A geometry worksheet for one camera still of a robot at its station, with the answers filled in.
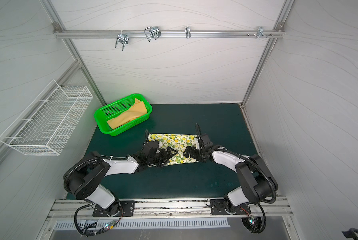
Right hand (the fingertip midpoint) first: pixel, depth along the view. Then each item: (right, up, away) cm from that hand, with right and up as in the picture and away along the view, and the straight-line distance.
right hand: (192, 151), depth 91 cm
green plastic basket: (-62, +25, +18) cm, 69 cm away
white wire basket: (-69, +17, -22) cm, 75 cm away
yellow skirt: (-41, +27, +22) cm, 54 cm away
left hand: (-9, -1, -4) cm, 10 cm away
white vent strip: (-19, -30, -20) cm, 41 cm away
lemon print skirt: (-8, +4, +7) cm, 11 cm away
